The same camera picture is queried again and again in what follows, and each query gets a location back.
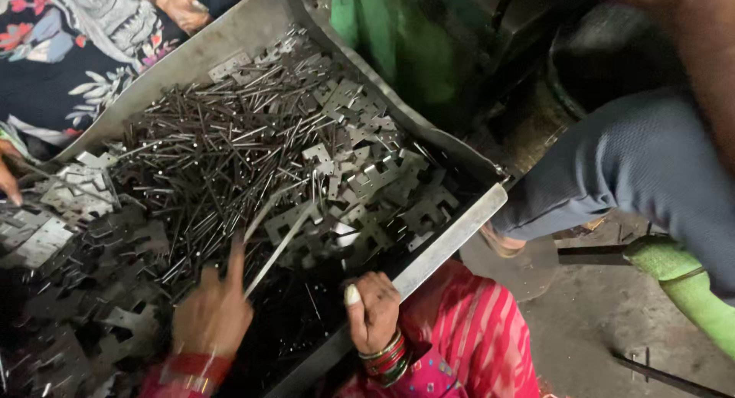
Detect heap of notched metal plates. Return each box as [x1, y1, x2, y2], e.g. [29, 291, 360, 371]
[0, 150, 176, 398]
[207, 28, 461, 269]

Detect red and gold bangles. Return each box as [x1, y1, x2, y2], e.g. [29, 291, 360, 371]
[158, 352, 234, 396]

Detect thin metal rod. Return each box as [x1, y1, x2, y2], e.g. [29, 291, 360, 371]
[243, 204, 315, 299]

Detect person's left hand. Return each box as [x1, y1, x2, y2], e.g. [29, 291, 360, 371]
[171, 243, 255, 360]

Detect person's pink striped clothing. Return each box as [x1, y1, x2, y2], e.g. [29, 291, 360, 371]
[336, 259, 542, 398]

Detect dark flat metal strip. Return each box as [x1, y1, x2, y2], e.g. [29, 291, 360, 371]
[610, 347, 735, 398]

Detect heap of thin metal pins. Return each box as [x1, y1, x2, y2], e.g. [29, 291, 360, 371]
[108, 56, 348, 287]

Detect person's right hand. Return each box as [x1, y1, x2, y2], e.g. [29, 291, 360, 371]
[343, 271, 402, 356]

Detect red and green bangles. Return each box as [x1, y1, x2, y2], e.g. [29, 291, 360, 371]
[359, 328, 412, 388]

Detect dark round machine wheel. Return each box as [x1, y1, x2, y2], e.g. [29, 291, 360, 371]
[544, 1, 693, 122]

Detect green machine leg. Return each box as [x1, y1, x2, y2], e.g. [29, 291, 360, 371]
[623, 234, 735, 362]

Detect large grey metal tray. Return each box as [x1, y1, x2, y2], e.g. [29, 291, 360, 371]
[54, 0, 510, 398]

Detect dark metal bar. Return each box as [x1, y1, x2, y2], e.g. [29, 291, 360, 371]
[556, 244, 634, 267]

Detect green metal machine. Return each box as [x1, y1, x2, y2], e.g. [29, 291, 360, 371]
[329, 0, 575, 137]

